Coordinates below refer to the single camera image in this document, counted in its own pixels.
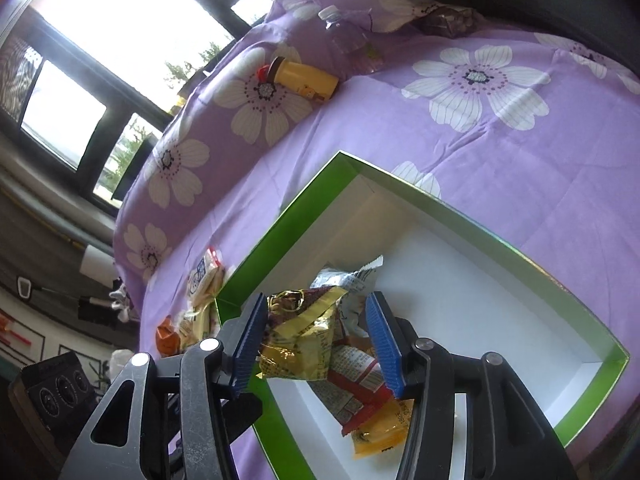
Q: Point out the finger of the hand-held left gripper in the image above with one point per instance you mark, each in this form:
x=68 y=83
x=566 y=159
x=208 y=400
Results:
x=240 y=415

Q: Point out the white plastic bag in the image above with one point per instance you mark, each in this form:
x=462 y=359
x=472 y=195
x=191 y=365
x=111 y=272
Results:
x=119 y=362

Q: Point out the white and black socks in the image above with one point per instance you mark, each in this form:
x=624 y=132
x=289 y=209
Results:
x=122 y=305

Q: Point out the yellow bottle with red cap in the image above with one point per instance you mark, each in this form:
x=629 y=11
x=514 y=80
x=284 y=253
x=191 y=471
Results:
x=305 y=80

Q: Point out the white cylindrical object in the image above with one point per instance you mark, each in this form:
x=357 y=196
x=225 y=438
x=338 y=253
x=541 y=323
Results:
x=96 y=262

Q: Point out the white labelled cracker packet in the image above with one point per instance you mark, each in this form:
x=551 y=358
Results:
x=204 y=275

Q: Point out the purple floral bed sheet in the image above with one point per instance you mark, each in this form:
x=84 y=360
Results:
x=500 y=170

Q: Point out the clear plastic water bottle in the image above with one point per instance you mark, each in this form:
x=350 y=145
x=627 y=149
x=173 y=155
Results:
x=345 y=35

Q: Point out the gold yellow snack packet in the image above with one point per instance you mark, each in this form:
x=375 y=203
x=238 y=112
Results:
x=305 y=340

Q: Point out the orange yellow snack packet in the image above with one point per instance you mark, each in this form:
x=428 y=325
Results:
x=380 y=432

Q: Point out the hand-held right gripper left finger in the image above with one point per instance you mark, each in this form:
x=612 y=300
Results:
x=250 y=345

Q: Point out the green cardboard box white inside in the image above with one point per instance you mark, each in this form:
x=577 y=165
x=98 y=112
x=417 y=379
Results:
x=475 y=285

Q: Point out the dark patterned pouch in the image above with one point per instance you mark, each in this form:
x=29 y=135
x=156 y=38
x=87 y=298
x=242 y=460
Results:
x=450 y=22

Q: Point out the red and white snack packet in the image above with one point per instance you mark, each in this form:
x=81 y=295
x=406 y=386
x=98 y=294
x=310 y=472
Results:
x=355 y=370

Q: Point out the black framed window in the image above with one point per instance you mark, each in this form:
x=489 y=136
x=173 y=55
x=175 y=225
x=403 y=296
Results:
x=102 y=135

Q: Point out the wall frame with red ornament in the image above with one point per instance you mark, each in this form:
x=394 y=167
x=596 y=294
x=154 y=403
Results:
x=15 y=332

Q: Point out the white barcode snack packet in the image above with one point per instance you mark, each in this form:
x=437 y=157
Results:
x=350 y=280

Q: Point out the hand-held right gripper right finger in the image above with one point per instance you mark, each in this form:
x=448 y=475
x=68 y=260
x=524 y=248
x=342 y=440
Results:
x=382 y=350

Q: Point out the pale yellow snack packet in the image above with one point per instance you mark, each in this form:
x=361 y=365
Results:
x=200 y=322

